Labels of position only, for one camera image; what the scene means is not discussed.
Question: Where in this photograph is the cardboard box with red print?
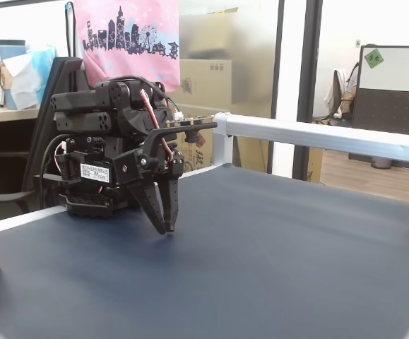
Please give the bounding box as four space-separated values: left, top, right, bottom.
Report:
161 102 215 176

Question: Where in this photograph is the brown cardboard box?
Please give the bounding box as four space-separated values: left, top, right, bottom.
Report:
231 136 324 184

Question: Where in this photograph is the cardboard box with black print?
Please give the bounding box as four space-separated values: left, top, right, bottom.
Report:
178 58 233 105

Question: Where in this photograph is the wooden desk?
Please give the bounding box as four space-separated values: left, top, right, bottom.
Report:
0 105 42 124

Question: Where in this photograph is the blue tissue pack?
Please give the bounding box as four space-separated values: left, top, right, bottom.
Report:
25 45 57 104

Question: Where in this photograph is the white crumpled paper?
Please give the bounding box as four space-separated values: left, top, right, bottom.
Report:
1 52 47 110

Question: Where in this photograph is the pink city-print banner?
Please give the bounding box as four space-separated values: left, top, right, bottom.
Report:
73 0 181 95

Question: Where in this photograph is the open plain cardboard box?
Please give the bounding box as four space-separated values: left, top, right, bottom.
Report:
186 6 242 60

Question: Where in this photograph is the white hanging garment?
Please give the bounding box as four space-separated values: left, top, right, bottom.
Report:
323 69 348 120

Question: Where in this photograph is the small grey bin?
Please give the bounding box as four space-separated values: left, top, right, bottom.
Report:
371 156 393 170

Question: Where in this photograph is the black partition with whiteboard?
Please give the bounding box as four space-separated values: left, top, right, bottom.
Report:
352 44 409 138

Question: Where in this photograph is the green diamond sticker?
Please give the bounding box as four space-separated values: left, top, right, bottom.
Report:
364 48 386 70

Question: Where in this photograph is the red white servo cable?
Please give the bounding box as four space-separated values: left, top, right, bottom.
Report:
54 140 69 167
139 88 173 167

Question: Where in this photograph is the camera cable with white plug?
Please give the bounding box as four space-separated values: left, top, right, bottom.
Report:
161 92 186 123

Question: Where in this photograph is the camera circuit board with mount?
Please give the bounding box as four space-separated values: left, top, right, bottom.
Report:
143 114 218 145

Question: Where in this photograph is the black power cable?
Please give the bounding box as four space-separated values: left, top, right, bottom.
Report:
40 133 71 209

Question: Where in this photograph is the slim black frame post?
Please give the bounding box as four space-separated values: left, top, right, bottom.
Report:
270 0 285 174

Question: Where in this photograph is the wide black frame post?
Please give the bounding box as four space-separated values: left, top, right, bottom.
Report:
293 0 324 182

